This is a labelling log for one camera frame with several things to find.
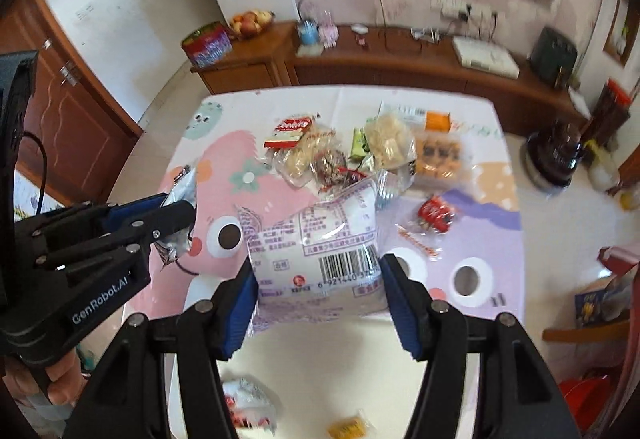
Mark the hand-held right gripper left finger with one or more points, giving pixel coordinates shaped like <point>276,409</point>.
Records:
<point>240,311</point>

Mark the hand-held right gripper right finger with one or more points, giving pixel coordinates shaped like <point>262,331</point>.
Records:
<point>400,311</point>

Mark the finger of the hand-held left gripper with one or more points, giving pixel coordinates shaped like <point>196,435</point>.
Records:
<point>125,214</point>
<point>172,218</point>

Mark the silver foil snack packet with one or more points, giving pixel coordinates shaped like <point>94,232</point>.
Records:
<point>182,191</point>

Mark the white barcode snack bag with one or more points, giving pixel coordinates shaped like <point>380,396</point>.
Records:
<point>320,239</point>

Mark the clear packet with dark nut ball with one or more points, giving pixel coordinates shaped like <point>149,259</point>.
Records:
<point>330,169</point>

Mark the person's left hand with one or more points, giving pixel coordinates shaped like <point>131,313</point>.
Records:
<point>62,381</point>

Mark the clear packet with red print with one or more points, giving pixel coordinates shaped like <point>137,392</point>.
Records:
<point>417,240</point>

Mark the white and red crinkled packet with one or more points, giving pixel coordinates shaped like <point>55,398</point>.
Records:
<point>247,404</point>

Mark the red candy packet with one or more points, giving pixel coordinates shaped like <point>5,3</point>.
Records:
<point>434,214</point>

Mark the wooden door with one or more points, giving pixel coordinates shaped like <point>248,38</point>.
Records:
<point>75,119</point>

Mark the small clear snack packet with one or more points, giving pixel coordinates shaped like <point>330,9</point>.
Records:
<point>390,186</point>

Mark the yellow snack packet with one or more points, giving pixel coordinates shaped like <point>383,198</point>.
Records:
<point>350,429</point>

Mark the cartoon printed tablecloth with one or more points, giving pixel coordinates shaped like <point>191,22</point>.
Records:
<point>475,199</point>

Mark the red and white snack packet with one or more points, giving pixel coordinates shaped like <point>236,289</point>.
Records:
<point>289,129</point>

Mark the clear pack of beige biscuits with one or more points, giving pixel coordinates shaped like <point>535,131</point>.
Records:
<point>305,154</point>

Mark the clear tray of square cookies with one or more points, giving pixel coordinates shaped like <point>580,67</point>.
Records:
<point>440,156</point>

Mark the clear bag of puffed rice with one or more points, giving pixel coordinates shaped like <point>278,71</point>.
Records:
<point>390,141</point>

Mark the green snack packet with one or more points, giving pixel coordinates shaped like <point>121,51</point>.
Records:
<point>359,144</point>

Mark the red decorated tin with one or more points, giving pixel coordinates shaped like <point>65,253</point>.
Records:
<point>205,46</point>

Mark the white and orange snack packet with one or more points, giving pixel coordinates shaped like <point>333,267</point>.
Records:
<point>437,120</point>

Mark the blue and yellow carton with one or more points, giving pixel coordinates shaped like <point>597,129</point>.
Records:
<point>597,304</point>

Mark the red plastic basin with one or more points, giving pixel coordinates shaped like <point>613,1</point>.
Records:
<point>585,399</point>

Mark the fruit bowl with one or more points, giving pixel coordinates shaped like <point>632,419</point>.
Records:
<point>250,24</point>

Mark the pale paper card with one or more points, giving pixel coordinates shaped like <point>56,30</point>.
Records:
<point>307,51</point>

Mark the black electric cooker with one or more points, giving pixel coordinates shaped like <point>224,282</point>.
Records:
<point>555,159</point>

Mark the blue snow globe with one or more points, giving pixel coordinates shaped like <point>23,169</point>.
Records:
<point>307,33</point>

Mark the pink toy ornament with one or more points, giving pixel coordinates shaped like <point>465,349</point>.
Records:
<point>328,33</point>

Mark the wooden tv cabinet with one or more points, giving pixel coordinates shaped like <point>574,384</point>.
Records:
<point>380,69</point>

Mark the yellowish plastic bottle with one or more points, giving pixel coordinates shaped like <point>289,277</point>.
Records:
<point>602,169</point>

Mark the small red item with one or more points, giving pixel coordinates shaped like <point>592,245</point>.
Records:
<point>361,41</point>

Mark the small white gadget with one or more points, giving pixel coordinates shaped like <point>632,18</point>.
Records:
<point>359,27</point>

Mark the white set-top box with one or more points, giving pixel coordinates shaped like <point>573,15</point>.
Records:
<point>482,55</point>

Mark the dark jar with red lid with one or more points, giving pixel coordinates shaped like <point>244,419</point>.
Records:
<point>610,119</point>

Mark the dark green air fryer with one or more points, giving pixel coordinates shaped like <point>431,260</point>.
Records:
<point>552,51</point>

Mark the white power strip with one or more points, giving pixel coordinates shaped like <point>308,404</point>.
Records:
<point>460,8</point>

